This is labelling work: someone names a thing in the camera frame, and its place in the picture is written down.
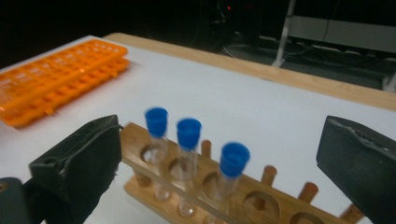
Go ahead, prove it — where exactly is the orange plastic test tube rack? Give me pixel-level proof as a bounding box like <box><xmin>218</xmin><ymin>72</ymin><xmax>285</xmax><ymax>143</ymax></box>
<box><xmin>0</xmin><ymin>38</ymin><xmax>131</xmax><ymax>129</ymax></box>

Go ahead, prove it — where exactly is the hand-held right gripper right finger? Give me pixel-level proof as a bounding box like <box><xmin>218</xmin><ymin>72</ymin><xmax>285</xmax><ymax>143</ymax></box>
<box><xmin>316</xmin><ymin>115</ymin><xmax>396</xmax><ymax>224</ymax></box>

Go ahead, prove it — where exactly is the white cable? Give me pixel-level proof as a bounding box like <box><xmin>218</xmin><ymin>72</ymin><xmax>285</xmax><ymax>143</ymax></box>
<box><xmin>221</xmin><ymin>41</ymin><xmax>275</xmax><ymax>62</ymax></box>

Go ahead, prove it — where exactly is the white metal stand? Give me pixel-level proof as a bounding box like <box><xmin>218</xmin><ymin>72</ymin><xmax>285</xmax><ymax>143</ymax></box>
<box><xmin>270</xmin><ymin>0</ymin><xmax>396</xmax><ymax>92</ymax></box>

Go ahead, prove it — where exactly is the blue-capped glass test tube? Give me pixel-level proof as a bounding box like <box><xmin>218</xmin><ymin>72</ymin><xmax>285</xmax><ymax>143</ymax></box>
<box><xmin>204</xmin><ymin>141</ymin><xmax>251</xmax><ymax>224</ymax></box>
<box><xmin>144</xmin><ymin>106</ymin><xmax>172</xmax><ymax>202</ymax></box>
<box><xmin>176</xmin><ymin>117</ymin><xmax>203</xmax><ymax>218</ymax></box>

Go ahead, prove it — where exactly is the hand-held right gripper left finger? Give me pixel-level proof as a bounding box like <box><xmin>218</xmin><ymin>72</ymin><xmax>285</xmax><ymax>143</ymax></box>
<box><xmin>28</xmin><ymin>114</ymin><xmax>123</xmax><ymax>224</ymax></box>

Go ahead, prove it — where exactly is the white table mat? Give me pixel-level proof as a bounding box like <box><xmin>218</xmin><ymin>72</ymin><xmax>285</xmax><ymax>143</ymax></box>
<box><xmin>0</xmin><ymin>35</ymin><xmax>396</xmax><ymax>224</ymax></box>

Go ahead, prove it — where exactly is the dark equipment with red light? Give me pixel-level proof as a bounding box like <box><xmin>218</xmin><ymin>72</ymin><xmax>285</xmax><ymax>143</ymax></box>
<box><xmin>211</xmin><ymin>0</ymin><xmax>260</xmax><ymax>48</ymax></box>

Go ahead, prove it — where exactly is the wooden test tube rack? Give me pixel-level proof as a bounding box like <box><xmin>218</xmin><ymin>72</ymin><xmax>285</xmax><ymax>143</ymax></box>
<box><xmin>120</xmin><ymin>121</ymin><xmax>365</xmax><ymax>224</ymax></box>

